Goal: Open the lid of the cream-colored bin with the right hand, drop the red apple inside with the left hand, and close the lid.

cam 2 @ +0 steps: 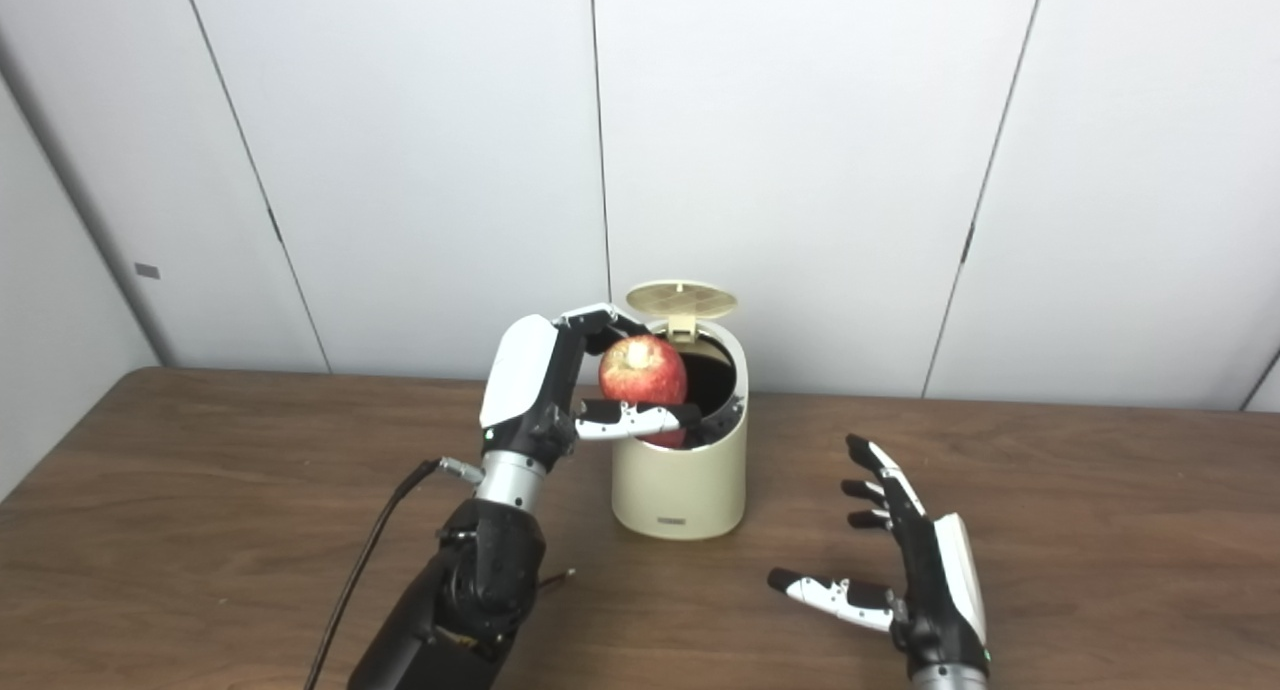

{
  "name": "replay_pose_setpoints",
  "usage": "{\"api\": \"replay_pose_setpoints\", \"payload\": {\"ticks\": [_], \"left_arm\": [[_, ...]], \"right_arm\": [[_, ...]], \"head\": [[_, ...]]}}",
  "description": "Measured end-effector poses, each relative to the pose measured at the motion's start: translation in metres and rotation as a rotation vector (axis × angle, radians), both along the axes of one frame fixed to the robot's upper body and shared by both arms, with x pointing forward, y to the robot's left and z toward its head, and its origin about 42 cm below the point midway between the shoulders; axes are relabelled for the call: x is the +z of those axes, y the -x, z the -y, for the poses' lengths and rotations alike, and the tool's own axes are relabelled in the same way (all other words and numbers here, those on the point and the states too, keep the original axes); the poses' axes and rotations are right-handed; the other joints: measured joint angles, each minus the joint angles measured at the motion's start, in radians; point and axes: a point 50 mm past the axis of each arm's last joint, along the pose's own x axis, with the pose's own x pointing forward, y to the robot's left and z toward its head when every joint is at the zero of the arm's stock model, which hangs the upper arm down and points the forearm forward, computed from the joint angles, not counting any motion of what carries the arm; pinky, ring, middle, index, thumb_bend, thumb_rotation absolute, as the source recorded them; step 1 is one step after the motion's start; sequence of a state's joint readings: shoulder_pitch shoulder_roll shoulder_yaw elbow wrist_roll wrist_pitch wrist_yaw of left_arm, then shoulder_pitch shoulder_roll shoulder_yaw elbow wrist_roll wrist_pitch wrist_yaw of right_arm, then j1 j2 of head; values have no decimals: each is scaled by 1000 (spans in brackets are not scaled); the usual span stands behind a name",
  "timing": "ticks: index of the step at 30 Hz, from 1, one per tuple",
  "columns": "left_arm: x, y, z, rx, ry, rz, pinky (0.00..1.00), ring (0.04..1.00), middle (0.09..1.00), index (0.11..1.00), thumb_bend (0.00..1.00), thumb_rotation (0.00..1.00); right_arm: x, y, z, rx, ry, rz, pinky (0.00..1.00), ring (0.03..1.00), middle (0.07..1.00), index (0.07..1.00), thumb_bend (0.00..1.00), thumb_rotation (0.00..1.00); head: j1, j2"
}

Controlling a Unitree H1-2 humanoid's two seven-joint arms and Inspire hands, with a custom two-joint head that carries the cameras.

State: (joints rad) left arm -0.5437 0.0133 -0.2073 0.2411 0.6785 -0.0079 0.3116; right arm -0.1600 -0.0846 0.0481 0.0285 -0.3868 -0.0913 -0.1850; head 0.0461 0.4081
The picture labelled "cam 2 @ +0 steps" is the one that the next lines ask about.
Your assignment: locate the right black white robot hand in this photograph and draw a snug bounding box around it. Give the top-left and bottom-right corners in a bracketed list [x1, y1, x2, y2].
[768, 434, 991, 681]

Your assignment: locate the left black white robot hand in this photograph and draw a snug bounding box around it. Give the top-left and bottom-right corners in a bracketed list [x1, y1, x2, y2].
[478, 304, 706, 471]

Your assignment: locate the red apple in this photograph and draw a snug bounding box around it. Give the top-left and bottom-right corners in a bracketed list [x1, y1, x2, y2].
[598, 334, 689, 449]

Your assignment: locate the cream round bin lid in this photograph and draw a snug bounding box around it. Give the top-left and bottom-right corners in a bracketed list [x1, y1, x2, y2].
[626, 280, 739, 343]

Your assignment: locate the cream-colored cylindrical bin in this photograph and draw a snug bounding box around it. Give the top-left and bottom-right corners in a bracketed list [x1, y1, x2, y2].
[611, 318, 749, 541]

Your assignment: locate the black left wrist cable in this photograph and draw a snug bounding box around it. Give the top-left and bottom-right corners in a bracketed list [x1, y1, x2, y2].
[303, 457, 486, 690]

